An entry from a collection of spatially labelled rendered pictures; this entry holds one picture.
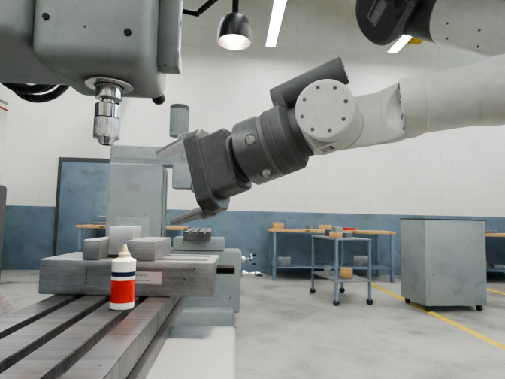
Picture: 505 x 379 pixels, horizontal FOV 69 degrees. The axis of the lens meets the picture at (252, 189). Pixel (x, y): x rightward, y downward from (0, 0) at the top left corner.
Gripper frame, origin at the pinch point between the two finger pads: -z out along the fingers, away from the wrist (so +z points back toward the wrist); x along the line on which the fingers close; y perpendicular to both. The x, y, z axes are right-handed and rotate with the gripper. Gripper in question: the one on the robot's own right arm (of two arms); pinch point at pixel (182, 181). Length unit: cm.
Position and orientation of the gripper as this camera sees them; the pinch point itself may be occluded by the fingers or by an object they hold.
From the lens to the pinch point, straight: 54.2
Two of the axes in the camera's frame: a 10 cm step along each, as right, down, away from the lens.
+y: -4.1, -1.2, -9.0
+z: 8.8, -3.2, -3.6
